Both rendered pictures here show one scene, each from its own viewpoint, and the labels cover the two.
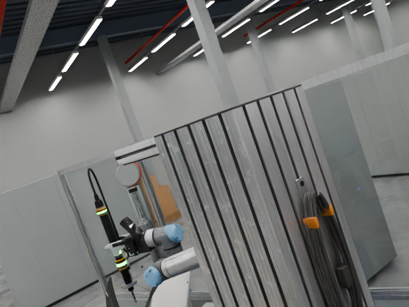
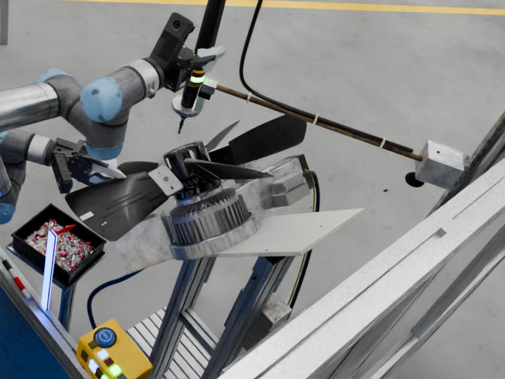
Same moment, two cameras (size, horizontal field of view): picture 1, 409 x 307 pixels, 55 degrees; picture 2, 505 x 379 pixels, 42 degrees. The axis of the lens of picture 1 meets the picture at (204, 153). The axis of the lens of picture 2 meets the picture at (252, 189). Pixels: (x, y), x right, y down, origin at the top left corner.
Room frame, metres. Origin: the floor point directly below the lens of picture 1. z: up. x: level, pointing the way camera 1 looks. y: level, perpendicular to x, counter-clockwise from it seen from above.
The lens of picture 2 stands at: (1.77, -0.73, 2.47)
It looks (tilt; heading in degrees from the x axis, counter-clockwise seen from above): 44 degrees down; 82
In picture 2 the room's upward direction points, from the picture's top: 23 degrees clockwise
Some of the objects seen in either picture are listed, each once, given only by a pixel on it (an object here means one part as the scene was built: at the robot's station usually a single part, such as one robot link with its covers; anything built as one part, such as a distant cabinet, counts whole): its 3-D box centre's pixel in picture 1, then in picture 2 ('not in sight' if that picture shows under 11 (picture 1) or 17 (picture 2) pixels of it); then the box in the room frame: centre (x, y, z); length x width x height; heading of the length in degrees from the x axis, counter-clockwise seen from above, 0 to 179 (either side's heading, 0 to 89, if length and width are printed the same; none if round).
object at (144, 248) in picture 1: (139, 242); (165, 68); (1.66, 0.39, 1.63); 0.12 x 0.08 x 0.09; 63
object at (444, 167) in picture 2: (145, 228); (441, 165); (2.34, 0.49, 1.54); 0.10 x 0.07 x 0.08; 178
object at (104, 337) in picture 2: not in sight; (105, 337); (1.70, 0.07, 1.08); 0.04 x 0.04 x 0.02
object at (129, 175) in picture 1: (128, 173); not in sight; (2.44, 0.48, 1.88); 0.17 x 0.15 x 0.16; 53
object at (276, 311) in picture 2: not in sight; (256, 317); (2.12, 0.49, 0.73); 0.15 x 0.09 x 0.22; 143
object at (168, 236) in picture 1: (168, 235); (112, 95); (1.59, 0.25, 1.64); 0.11 x 0.08 x 0.09; 63
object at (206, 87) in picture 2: (126, 274); (194, 93); (1.73, 0.51, 1.50); 0.09 x 0.07 x 0.10; 178
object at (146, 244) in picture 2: not in sight; (145, 241); (1.71, 0.45, 0.98); 0.20 x 0.16 x 0.20; 143
